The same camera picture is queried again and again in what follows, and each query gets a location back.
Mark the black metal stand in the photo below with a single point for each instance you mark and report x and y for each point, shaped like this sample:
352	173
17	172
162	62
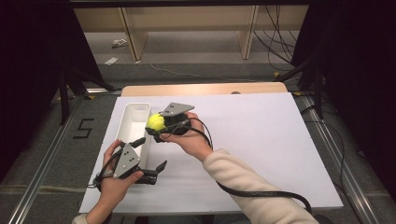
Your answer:
311	77
67	93

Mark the small white floor device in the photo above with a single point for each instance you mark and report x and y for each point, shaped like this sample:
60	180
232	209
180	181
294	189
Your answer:
119	42

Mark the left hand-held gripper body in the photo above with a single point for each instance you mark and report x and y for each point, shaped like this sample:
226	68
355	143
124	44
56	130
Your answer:
126	163

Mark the white plastic container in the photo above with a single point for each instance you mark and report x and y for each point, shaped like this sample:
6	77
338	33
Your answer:
133	130

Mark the aluminium floor rail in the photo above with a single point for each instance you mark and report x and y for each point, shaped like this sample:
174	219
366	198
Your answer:
339	161
37	174

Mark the white paper scrap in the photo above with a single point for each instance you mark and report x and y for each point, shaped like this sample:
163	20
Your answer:
111	61

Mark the white table cover sheet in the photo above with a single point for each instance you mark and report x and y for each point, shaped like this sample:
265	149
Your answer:
264	140

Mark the person's left hand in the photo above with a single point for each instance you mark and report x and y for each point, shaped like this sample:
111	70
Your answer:
110	186

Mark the black curtain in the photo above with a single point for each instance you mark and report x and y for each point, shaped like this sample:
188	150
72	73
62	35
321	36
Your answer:
28	77
364	77

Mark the yellow tennis ball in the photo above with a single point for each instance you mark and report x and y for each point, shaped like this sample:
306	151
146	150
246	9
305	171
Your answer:
155	122

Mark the light wooden desk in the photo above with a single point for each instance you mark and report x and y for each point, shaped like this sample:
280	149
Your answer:
193	21

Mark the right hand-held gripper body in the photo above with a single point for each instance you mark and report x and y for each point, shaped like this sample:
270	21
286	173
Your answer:
176	109

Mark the person's right hand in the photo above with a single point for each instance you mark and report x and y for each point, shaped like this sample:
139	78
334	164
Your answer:
190	140

